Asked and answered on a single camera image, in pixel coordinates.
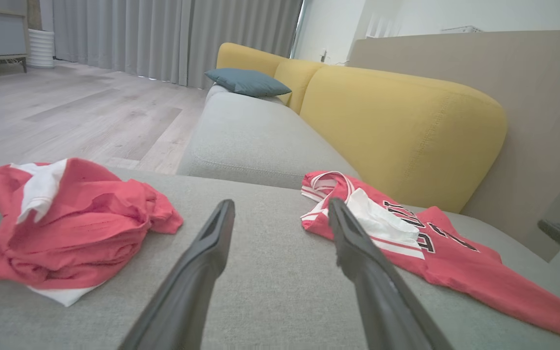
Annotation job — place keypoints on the brown wooden post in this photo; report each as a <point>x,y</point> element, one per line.
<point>34,14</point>

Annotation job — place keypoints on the blue throw pillow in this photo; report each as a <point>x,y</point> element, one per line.
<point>248,82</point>

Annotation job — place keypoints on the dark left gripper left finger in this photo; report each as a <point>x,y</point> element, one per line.
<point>192,282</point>

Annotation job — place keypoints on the grey curtain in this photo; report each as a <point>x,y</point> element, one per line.
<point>163,34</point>

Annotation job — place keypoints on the large yellow sofa back cushion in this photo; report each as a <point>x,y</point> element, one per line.
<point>396,131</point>

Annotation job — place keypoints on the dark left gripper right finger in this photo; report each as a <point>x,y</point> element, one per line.
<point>377,291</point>

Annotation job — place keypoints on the white ribbed cylinder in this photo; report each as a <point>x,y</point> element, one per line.
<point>41,48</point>

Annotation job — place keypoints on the large grey sofa seat cushion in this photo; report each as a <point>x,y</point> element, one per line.
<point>270,272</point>

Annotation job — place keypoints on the crumpled red white garment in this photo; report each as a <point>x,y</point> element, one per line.
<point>90,233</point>

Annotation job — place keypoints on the red jersey with striped trim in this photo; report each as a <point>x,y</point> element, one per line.
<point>455,262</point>

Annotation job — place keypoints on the small yellow sofa back cushion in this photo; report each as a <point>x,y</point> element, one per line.
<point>246,56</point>

